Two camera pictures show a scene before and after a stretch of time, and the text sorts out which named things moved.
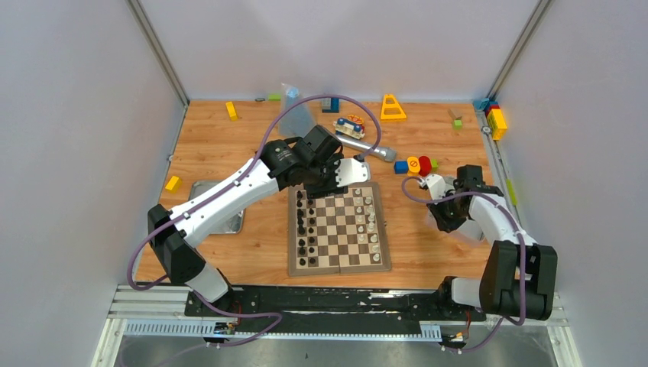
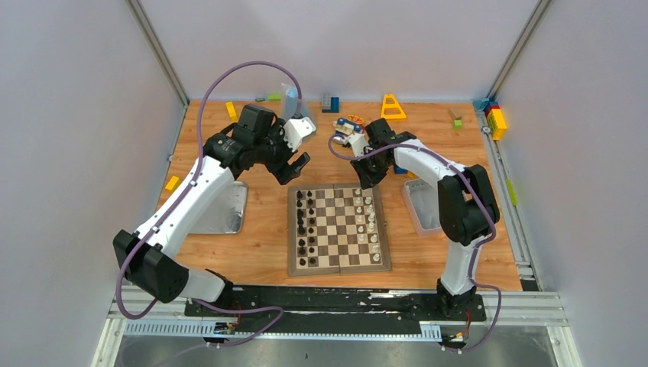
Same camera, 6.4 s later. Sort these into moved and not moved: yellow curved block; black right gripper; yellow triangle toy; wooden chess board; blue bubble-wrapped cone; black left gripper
Moved: black right gripper; black left gripper
Not moved: blue bubble-wrapped cone; wooden chess board; yellow triangle toy; yellow curved block
